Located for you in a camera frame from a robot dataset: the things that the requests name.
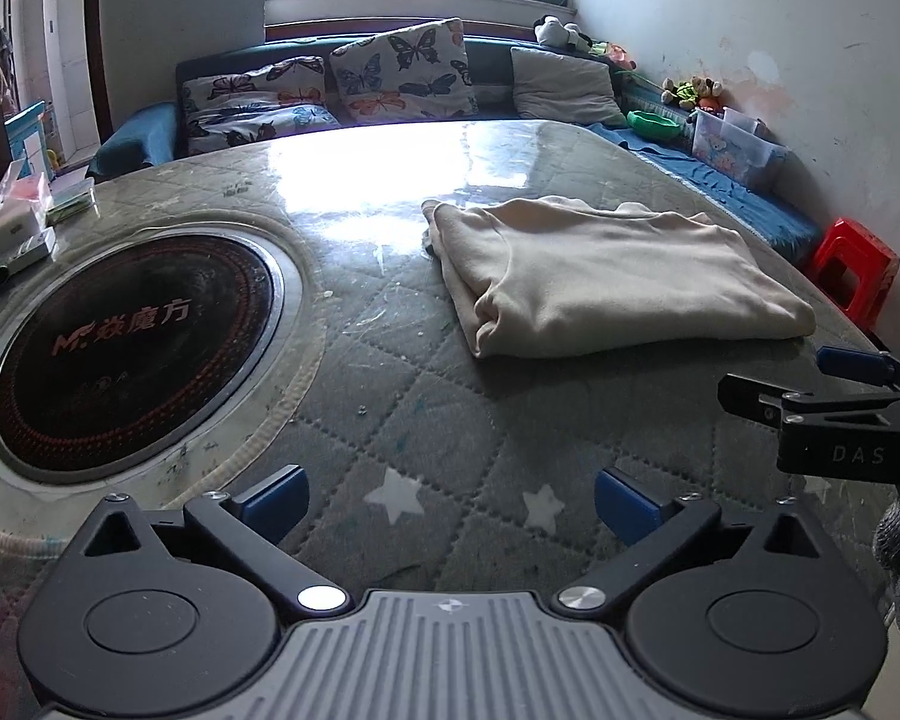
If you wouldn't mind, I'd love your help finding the white pink tissue pack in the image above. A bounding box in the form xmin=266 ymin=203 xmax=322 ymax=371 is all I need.
xmin=0 ymin=163 xmax=52 ymax=256

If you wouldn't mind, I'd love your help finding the round black induction cooktop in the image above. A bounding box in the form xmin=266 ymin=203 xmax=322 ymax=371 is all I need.
xmin=0 ymin=219 xmax=308 ymax=488

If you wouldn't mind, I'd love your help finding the green plastic bowl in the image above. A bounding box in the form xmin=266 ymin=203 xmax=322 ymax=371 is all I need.
xmin=627 ymin=111 xmax=680 ymax=140

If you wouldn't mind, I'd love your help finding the green plastic packet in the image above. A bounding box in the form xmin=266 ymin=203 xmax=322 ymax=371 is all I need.
xmin=47 ymin=178 xmax=97 ymax=224

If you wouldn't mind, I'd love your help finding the butterfly print pillow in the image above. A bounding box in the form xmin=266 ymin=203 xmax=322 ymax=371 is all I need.
xmin=180 ymin=56 xmax=329 ymax=117
xmin=186 ymin=103 xmax=344 ymax=156
xmin=328 ymin=17 xmax=479 ymax=125

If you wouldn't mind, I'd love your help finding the black and white plush toy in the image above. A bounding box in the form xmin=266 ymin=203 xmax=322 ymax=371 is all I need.
xmin=534 ymin=15 xmax=593 ymax=50

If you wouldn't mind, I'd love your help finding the clear plastic storage box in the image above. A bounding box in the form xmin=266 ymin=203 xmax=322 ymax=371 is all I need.
xmin=691 ymin=106 xmax=785 ymax=192

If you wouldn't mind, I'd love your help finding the blue and white cabinet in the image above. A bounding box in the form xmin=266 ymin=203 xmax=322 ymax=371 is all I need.
xmin=4 ymin=100 xmax=50 ymax=173

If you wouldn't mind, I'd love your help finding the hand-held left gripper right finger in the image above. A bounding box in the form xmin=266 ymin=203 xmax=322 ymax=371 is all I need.
xmin=551 ymin=465 xmax=822 ymax=612

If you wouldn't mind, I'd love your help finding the flat white box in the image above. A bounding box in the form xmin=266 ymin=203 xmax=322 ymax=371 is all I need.
xmin=0 ymin=229 xmax=58 ymax=276

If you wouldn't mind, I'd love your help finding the blue patterned sofa cover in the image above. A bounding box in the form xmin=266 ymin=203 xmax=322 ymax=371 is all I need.
xmin=592 ymin=120 xmax=822 ymax=257

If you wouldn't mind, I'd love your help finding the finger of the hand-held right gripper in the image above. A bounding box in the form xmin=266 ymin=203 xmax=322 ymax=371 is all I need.
xmin=718 ymin=373 xmax=900 ymax=428
xmin=816 ymin=345 xmax=900 ymax=391

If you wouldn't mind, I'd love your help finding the cream sweatshirt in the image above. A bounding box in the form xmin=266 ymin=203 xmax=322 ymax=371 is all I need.
xmin=422 ymin=195 xmax=817 ymax=359

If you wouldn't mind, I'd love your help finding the grey pillow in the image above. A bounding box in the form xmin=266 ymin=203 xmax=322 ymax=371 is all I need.
xmin=510 ymin=46 xmax=629 ymax=127

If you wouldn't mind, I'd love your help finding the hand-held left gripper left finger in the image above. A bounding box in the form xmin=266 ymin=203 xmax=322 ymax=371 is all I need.
xmin=81 ymin=463 xmax=350 ymax=614

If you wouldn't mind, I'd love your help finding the dark blue corner sofa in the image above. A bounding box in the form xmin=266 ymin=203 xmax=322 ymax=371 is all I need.
xmin=90 ymin=34 xmax=822 ymax=263

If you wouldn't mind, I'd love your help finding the red plastic stool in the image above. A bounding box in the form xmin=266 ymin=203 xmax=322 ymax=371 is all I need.
xmin=805 ymin=217 xmax=900 ymax=331

